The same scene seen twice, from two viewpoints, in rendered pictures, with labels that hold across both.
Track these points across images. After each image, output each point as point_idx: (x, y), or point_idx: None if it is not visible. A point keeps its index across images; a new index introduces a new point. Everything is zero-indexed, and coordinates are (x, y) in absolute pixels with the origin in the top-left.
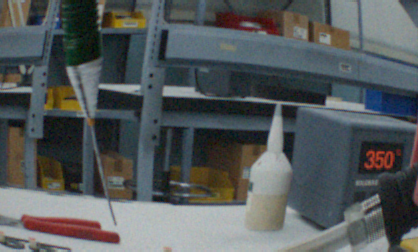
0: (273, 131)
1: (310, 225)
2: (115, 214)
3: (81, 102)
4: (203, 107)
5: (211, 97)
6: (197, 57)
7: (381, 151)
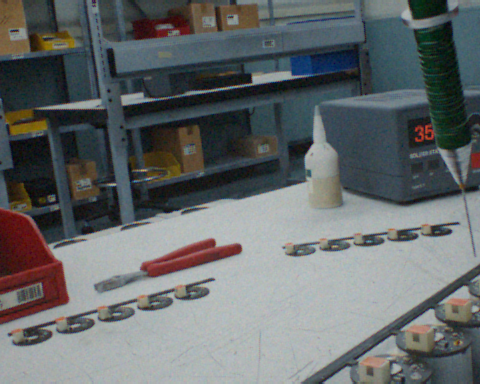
0: (316, 128)
1: (363, 197)
2: (207, 224)
3: (457, 173)
4: (155, 108)
5: (159, 98)
6: (142, 68)
7: (429, 124)
